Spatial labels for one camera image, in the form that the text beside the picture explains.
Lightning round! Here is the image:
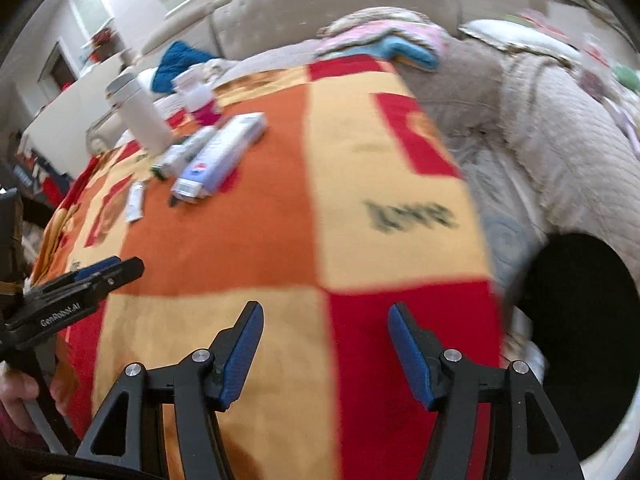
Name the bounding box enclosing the quilted beige sofa cover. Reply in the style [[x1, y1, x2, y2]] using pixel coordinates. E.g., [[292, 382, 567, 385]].
[[395, 35, 513, 153], [500, 55, 640, 243]]

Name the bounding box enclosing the white bottle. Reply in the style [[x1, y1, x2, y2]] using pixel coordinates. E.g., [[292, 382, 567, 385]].
[[105, 72, 174, 154]]

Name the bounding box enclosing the black round trash bin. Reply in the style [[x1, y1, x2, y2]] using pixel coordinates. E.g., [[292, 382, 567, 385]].
[[520, 232, 640, 463]]

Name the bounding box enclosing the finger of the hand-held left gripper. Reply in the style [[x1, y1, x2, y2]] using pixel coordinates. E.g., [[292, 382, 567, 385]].
[[29, 256, 124, 297], [75, 257, 146, 301]]

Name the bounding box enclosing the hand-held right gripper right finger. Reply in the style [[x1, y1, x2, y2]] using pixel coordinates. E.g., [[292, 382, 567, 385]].
[[388, 302, 584, 480]]

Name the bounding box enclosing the person's left hand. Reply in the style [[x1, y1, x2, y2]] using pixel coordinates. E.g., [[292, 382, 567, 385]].
[[0, 374, 41, 432]]

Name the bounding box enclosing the white pink jar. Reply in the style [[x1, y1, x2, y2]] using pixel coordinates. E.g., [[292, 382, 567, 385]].
[[172, 67, 221, 126]]

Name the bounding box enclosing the orange red checkered blanket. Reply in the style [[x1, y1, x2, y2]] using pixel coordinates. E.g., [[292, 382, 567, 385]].
[[30, 55, 507, 480]]

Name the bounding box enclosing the dark blue cloth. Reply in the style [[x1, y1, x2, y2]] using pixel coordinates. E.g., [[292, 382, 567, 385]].
[[151, 41, 220, 94]]

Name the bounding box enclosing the white fringed cushion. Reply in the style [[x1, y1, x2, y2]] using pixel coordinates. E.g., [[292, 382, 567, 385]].
[[459, 19, 578, 67]]

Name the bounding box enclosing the white grey tube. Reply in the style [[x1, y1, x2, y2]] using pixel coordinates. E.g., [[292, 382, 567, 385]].
[[151, 126, 219, 179]]

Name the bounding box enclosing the white blue long box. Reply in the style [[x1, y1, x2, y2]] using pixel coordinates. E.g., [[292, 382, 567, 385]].
[[171, 112, 267, 204]]

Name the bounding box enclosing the pink floral folded blanket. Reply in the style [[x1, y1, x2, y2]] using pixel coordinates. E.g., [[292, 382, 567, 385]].
[[317, 6, 451, 61]]

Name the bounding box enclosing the light blue towel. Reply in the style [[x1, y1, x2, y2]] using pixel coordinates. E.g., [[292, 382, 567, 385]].
[[367, 35, 442, 69]]

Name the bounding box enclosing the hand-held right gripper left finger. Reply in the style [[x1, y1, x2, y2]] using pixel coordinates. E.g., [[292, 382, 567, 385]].
[[75, 301, 265, 480]]

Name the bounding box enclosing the beige tufted sofa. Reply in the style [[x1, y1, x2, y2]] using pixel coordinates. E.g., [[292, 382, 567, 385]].
[[140, 0, 546, 61]]

